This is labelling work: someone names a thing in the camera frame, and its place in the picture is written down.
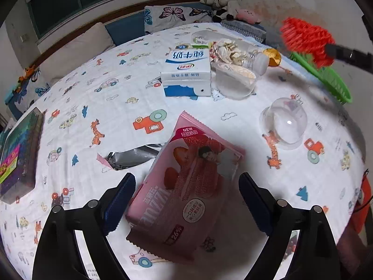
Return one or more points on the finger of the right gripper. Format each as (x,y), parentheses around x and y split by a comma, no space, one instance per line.
(352,57)

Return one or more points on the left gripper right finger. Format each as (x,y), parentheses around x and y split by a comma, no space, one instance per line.
(259,201)

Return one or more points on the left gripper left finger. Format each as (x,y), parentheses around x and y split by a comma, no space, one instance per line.
(115,201)

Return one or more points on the silver foil wrapper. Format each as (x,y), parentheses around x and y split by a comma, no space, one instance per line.
(131,158)

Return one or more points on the red plastic mesh object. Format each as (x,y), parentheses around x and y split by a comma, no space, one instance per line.
(305,38)

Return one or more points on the pink wafer snack bag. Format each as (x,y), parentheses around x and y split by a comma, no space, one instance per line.
(180,200)

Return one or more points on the gold foil lid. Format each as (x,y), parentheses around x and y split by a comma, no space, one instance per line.
(274,56)

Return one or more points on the clear plastic cup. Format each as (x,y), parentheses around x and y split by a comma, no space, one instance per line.
(233,81)

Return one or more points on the white paper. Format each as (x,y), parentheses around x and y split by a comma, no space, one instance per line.
(227,51)

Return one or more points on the clear plastic bottle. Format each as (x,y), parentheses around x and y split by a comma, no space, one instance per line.
(256,60)

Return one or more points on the blue white milk carton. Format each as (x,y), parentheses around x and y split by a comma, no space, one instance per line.
(187,73)

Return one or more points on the green plastic mesh basket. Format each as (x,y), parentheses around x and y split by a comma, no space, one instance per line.
(327,75)

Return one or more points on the red box on floor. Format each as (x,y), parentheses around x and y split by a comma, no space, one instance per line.
(360,210)

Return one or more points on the colourful puzzle box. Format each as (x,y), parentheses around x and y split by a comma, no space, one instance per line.
(19,157)

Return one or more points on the blue patterned folded cloth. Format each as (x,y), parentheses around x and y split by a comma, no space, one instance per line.
(248,30)

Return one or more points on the white patterned table cloth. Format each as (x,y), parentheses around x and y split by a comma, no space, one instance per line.
(116,102)

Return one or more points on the pink plush toy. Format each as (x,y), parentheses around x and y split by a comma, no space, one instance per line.
(248,16)

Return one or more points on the left butterfly print pillow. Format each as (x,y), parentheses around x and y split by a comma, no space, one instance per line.
(24,95)

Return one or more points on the butterfly print pillow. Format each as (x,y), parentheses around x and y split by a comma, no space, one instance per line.
(24,95)
(158,18)

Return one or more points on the black white cow plush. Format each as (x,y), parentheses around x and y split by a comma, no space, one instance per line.
(226,10)

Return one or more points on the orange toy on ledge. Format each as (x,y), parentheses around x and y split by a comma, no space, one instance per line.
(29,73)

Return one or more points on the beige pillow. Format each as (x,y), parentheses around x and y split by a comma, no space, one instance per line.
(95,41)

